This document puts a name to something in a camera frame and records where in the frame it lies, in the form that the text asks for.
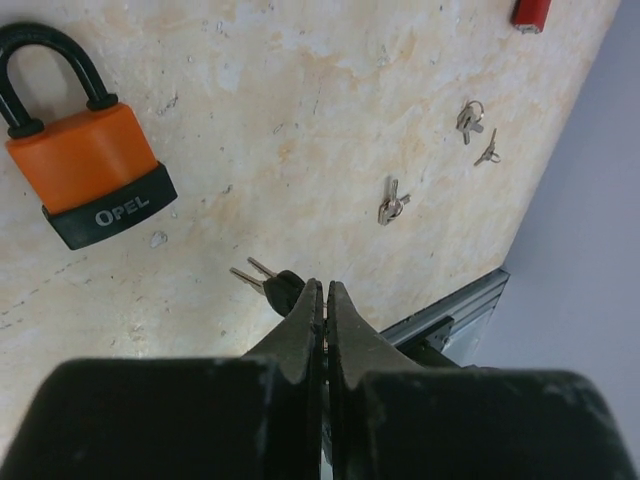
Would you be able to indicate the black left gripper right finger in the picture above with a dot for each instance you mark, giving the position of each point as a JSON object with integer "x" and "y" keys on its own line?
{"x": 392, "y": 418}

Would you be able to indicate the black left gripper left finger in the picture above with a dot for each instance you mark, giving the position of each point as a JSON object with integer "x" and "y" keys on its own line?
{"x": 257, "y": 416}

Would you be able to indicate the black head key bunch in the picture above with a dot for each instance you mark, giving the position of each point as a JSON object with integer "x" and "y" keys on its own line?
{"x": 281, "y": 289}

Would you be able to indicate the orange black padlock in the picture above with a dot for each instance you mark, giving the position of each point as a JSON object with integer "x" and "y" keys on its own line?
{"x": 94, "y": 172}

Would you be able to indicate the silver key bunch near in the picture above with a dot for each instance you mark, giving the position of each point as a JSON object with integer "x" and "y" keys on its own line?
{"x": 392, "y": 205}

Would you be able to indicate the silver key bunch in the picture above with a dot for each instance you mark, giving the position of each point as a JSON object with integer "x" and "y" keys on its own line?
{"x": 392, "y": 205}
{"x": 469, "y": 120}

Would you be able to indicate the small silver key pair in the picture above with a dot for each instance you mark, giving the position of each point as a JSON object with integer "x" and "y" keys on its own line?
{"x": 489, "y": 154}

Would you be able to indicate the silver key bunch middle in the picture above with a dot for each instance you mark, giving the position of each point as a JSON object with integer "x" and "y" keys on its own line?
{"x": 469, "y": 120}

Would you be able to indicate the red cable padlock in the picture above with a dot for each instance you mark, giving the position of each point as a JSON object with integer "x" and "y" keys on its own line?
{"x": 529, "y": 16}

